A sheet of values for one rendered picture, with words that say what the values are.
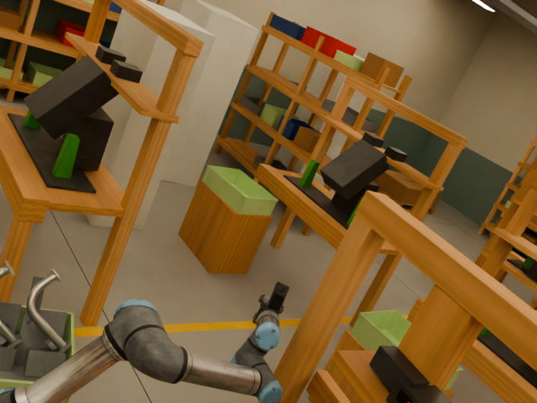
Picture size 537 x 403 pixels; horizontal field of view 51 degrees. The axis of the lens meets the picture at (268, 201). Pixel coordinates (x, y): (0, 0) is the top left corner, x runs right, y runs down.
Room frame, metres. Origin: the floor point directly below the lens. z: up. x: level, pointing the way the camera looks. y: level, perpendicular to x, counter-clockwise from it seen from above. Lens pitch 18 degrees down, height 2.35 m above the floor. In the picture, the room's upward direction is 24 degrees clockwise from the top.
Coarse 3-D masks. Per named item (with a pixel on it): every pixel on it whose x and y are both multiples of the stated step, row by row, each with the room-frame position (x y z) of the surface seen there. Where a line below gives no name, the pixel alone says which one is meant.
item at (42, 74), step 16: (32, 0) 6.52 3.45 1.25; (64, 0) 6.67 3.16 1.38; (80, 0) 6.85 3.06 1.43; (160, 0) 7.49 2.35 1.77; (0, 16) 6.35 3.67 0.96; (16, 16) 6.46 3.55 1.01; (32, 16) 6.51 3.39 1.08; (112, 16) 7.08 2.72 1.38; (0, 32) 6.27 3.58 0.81; (16, 32) 6.43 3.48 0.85; (32, 32) 6.78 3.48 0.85; (64, 32) 6.89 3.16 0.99; (80, 32) 6.95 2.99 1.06; (48, 48) 6.65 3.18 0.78; (64, 48) 6.82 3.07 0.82; (0, 64) 6.78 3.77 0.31; (16, 64) 6.49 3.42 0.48; (32, 64) 7.04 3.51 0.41; (0, 80) 6.40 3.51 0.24; (16, 80) 6.52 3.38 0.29; (32, 80) 6.77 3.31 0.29; (48, 80) 6.82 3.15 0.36
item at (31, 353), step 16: (32, 288) 1.77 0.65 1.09; (48, 320) 1.76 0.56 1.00; (64, 320) 1.79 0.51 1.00; (32, 336) 1.71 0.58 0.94; (16, 352) 1.66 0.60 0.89; (32, 352) 1.65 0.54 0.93; (48, 352) 1.68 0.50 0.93; (64, 352) 1.72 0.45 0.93; (32, 368) 1.63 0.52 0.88; (48, 368) 1.66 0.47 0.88
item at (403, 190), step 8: (384, 176) 10.15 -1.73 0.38; (392, 176) 10.14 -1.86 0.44; (400, 176) 10.47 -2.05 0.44; (384, 184) 10.10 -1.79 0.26; (392, 184) 9.98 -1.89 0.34; (400, 184) 9.87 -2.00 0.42; (408, 184) 10.08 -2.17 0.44; (416, 184) 10.41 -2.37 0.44; (384, 192) 10.01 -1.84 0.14; (392, 192) 9.92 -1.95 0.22; (400, 192) 9.82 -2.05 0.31; (408, 192) 9.82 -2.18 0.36; (416, 192) 9.98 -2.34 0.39; (392, 200) 9.84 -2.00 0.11; (400, 200) 9.76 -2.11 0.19; (408, 200) 9.91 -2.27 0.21; (416, 200) 10.07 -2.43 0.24; (432, 208) 10.52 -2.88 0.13
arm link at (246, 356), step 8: (248, 344) 1.52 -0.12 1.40; (240, 352) 1.52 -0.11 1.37; (248, 352) 1.51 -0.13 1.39; (256, 352) 1.51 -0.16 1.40; (264, 352) 1.52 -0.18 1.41; (232, 360) 1.52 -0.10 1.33; (240, 360) 1.50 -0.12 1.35; (248, 360) 1.48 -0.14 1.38; (256, 360) 1.48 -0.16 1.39; (264, 360) 1.50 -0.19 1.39
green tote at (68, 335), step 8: (72, 320) 1.87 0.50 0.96; (16, 328) 1.82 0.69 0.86; (64, 328) 1.90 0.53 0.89; (72, 328) 1.82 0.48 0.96; (64, 336) 1.88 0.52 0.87; (72, 336) 1.78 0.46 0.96; (72, 344) 1.74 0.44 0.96; (72, 352) 1.70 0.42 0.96; (0, 384) 1.44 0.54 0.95; (8, 384) 1.45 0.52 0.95; (16, 384) 1.46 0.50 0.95; (24, 384) 1.47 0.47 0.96
